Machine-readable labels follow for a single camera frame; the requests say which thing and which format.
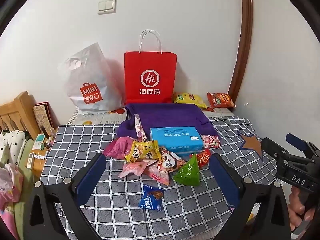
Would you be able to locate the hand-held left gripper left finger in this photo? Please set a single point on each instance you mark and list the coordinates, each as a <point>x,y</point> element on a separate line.
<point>91,177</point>

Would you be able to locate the yellow chips bag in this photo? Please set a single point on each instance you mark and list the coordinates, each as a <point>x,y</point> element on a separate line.
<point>190,99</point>

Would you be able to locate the white plastic bag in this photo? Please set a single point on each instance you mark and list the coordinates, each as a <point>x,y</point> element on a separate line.
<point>90,80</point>

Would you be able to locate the red paper bag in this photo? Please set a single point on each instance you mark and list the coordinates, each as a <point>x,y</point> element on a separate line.
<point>150,67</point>

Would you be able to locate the yellow snack packet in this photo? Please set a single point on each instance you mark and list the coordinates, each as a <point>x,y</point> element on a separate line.
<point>142,151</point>

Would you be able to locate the white remote control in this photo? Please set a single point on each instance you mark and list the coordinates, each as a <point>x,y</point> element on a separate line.
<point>30,160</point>

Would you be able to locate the green triangular snack packet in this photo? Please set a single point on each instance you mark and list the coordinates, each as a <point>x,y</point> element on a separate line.
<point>188,173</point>

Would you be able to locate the magenta snack packet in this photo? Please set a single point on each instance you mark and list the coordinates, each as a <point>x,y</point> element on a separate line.
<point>117,147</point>

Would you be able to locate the long pink stick packet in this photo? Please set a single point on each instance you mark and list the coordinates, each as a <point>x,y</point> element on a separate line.
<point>139,130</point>

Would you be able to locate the green white box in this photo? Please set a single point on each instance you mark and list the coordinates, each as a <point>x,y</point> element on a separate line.
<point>40,141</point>

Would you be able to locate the wooden nightstand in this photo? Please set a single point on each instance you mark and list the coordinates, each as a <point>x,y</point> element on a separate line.
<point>41,165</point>

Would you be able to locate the brown wooden door frame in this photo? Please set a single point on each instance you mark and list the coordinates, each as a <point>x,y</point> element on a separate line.
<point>246,30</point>

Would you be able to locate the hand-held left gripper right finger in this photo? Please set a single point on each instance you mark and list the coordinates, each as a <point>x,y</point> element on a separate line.
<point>222,180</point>

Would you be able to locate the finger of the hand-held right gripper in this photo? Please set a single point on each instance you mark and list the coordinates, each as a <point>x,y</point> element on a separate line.
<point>271,146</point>
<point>297,141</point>

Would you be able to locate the white pink fruit packet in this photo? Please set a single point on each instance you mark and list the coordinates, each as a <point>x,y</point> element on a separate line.
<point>210,141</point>

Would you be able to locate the wooden headboard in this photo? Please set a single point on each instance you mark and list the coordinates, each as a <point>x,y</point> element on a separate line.
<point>20,110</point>

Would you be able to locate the patterned beige notebook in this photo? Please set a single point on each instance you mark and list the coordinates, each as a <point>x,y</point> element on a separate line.
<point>41,116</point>

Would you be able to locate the blue snack packet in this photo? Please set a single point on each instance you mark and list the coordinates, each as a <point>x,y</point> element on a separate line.
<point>150,200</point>

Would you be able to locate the green bedding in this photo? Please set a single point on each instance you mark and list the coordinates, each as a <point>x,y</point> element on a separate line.
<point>22,220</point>

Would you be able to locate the purple towel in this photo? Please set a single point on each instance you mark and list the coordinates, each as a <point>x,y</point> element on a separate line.
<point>170,117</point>

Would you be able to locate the orange chips bag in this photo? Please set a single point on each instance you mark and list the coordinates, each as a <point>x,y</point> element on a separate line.
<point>221,100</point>

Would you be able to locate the person's right hand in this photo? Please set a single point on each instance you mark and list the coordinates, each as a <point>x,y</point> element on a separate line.
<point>295,202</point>

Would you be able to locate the red snack packet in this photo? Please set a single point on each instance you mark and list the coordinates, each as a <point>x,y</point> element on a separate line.
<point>203,158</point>

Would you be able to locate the small pink snack packet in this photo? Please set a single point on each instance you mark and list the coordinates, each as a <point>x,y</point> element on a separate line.
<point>132,168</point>

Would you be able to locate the white light switch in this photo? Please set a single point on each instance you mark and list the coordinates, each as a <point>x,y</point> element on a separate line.
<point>107,6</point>

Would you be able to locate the blue tissue pack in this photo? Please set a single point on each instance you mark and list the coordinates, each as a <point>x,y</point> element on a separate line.
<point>175,140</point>

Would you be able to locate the grey checked blanket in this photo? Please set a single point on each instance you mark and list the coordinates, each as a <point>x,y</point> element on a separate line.
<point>87,140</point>

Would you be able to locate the white floral pillow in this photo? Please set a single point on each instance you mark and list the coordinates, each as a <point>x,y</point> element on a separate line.
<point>12,142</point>

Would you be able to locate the pink plastic bag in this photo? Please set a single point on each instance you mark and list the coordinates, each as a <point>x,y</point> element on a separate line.
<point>10,182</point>

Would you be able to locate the pale pink pastry packet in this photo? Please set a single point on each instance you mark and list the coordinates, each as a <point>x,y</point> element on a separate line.
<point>166,165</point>

